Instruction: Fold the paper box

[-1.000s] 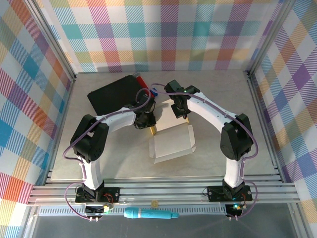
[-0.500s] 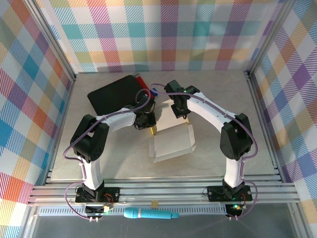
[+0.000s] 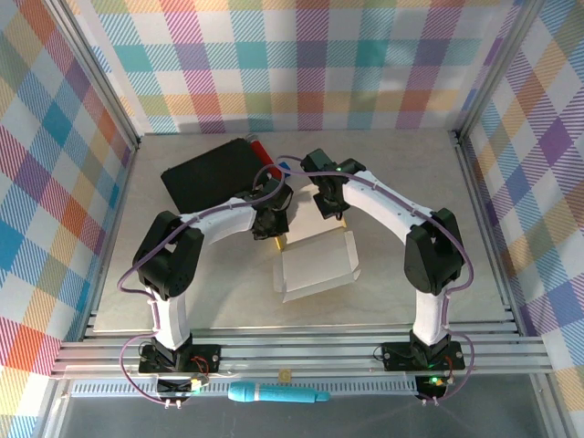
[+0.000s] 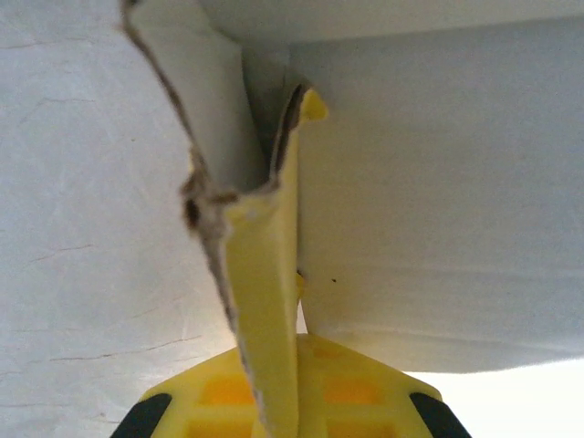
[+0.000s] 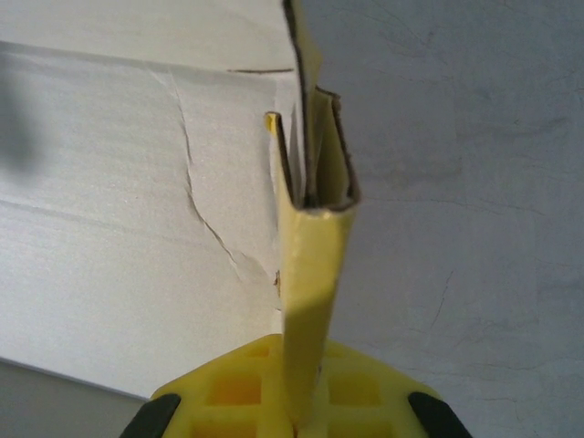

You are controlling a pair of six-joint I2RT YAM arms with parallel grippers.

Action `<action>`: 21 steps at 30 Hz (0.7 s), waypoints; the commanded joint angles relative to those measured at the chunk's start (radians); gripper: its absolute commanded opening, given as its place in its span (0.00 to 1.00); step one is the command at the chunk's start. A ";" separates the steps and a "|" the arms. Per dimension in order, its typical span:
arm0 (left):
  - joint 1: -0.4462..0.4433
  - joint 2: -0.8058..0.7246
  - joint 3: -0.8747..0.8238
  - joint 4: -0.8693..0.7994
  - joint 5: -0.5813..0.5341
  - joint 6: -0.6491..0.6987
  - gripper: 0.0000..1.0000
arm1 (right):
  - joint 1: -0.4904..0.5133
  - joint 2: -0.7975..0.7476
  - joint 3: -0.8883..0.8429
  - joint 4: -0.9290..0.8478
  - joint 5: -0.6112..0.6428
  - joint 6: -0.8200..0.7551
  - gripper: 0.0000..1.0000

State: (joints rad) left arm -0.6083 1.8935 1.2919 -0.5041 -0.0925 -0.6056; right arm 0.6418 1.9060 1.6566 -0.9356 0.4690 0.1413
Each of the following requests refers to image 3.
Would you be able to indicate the yellow paper box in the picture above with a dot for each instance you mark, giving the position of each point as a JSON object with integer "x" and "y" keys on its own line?
{"x": 315, "y": 269}

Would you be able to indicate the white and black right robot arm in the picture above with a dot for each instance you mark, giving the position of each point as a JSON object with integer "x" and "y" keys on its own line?
{"x": 388, "y": 205}

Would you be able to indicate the small blue block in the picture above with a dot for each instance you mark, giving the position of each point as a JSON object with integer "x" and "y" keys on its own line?
{"x": 284, "y": 165}

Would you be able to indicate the red cylinder roller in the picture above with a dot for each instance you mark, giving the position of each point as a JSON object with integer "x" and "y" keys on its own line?
{"x": 261, "y": 153}

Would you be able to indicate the black hard case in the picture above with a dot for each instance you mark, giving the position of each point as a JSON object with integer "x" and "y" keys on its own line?
{"x": 205, "y": 178}

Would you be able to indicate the small tan square tag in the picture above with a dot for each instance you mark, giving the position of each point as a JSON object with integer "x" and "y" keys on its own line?
{"x": 285, "y": 374}

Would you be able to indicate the turquoise pen-shaped tool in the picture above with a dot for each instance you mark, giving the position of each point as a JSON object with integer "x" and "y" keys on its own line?
{"x": 274, "y": 392}

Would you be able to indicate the long aluminium base rail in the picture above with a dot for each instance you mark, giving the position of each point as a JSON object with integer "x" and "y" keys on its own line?
{"x": 296, "y": 351}

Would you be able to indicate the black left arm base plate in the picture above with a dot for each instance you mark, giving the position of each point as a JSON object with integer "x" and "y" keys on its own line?
{"x": 205, "y": 358}

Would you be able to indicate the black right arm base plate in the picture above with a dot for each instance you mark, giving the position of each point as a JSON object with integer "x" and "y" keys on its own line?
{"x": 397, "y": 353}

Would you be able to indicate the aluminium corner post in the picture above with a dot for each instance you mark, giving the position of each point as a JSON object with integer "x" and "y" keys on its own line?
{"x": 101, "y": 77}
{"x": 495, "y": 68}

